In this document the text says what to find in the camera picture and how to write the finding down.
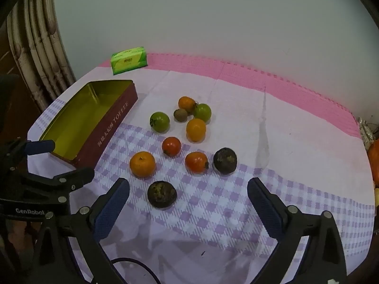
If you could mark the yellow-orange tangerine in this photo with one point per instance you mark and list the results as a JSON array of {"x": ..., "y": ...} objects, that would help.
[{"x": 196, "y": 130}]

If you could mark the pink foam mat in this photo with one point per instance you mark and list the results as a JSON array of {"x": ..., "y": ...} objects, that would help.
[{"x": 237, "y": 71}]

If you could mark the crumpled clear plastic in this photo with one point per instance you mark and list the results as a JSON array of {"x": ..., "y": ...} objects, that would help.
[{"x": 365, "y": 128}]

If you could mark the gold metal tray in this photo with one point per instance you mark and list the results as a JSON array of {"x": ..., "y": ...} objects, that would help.
[{"x": 74, "y": 115}]

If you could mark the large orange tangerine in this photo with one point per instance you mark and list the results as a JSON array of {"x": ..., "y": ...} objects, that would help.
[{"x": 142, "y": 164}]

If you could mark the green tissue pack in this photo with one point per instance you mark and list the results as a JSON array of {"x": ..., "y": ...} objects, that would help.
[{"x": 128, "y": 60}]

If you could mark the purple checked tablecloth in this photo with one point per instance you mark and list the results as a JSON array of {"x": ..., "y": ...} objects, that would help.
[{"x": 237, "y": 124}]

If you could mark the bamboo poles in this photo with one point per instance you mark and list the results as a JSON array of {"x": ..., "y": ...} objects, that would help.
[{"x": 38, "y": 50}]

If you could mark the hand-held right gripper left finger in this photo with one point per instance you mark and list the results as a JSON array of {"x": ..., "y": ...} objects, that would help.
[{"x": 112, "y": 210}]

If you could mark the brown wooden cabinet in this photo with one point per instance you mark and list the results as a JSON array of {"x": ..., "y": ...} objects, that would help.
[{"x": 10, "y": 62}]

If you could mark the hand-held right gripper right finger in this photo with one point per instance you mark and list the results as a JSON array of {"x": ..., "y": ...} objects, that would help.
[{"x": 264, "y": 210}]

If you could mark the brown kiwi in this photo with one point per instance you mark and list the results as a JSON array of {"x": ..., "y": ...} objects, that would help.
[{"x": 180, "y": 115}]

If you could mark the green tomato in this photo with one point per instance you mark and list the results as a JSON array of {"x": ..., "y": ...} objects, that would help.
[
  {"x": 203, "y": 113},
  {"x": 160, "y": 122}
]

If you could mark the small orange tangerine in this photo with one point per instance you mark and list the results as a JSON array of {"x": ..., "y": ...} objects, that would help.
[{"x": 186, "y": 103}]

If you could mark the red tomato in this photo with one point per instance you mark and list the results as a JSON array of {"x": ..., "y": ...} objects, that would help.
[
  {"x": 196, "y": 162},
  {"x": 171, "y": 146}
]

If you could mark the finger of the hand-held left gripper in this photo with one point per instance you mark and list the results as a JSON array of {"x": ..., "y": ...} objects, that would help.
[
  {"x": 40, "y": 147},
  {"x": 75, "y": 177}
]

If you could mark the dark passion fruit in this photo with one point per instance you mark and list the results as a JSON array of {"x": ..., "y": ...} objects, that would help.
[
  {"x": 225, "y": 159},
  {"x": 162, "y": 194}
]

